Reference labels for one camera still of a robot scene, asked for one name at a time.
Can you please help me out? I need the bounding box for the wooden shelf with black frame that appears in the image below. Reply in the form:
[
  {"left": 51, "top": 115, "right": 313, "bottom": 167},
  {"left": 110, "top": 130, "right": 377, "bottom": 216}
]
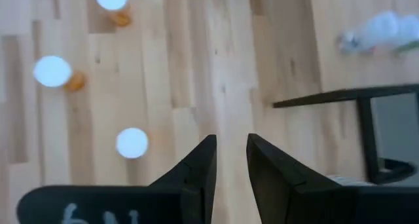
[{"left": 272, "top": 0, "right": 419, "bottom": 185}]

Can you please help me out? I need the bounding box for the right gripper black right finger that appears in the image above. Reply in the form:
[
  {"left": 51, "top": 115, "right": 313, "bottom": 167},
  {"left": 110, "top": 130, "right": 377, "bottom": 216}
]
[{"left": 246, "top": 133, "right": 358, "bottom": 224}]

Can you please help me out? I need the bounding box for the small clear plastic bottle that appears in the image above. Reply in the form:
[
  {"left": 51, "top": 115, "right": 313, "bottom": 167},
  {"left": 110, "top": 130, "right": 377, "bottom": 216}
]
[{"left": 338, "top": 10, "right": 399, "bottom": 55}]

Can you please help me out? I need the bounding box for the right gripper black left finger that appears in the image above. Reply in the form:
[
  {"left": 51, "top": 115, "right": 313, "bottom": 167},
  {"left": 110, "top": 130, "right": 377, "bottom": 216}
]
[{"left": 149, "top": 134, "right": 218, "bottom": 224}]

